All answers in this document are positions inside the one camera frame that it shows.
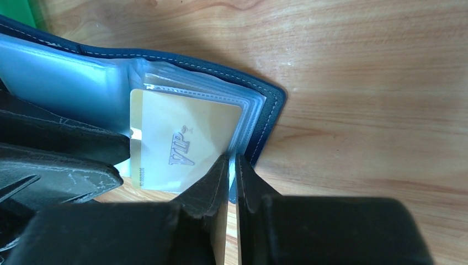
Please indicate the green plastic bin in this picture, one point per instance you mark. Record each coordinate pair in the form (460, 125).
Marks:
(25, 11)

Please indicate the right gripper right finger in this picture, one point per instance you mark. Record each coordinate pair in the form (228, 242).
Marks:
(285, 229)

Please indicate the navy blue card holder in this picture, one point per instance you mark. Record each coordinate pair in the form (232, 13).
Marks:
(93, 85)

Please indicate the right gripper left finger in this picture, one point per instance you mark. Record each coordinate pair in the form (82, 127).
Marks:
(189, 229)

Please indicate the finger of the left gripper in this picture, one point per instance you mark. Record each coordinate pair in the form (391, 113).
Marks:
(33, 179)
(27, 125)

